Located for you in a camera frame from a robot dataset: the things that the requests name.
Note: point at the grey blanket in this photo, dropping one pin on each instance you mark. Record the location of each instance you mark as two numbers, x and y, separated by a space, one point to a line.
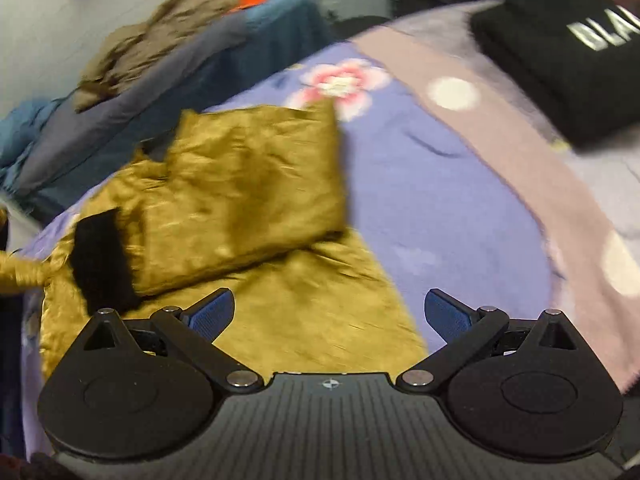
125 110

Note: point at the brown crumpled garment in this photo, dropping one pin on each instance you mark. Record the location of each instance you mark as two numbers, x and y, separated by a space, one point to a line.
160 40

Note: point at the light blue down jacket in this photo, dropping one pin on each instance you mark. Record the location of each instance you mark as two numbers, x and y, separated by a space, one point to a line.
25 130

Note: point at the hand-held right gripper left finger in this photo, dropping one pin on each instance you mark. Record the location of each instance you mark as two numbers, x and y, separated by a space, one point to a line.
212 312

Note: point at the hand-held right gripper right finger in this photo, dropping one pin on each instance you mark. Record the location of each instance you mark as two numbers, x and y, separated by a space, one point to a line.
447 315

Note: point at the purple floral bedsheet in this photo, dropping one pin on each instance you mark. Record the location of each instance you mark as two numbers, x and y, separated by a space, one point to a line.
430 195

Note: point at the black folded garment white print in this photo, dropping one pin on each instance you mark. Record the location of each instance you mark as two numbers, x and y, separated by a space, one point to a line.
555 50

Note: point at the person's dark red clothing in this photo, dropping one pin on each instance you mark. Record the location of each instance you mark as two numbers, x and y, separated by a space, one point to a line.
30 467

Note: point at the dark blue cloth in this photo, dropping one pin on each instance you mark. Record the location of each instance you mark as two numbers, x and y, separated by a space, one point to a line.
11 385

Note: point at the yellow quilted jacket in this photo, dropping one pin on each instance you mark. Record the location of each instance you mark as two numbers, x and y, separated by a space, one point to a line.
240 190

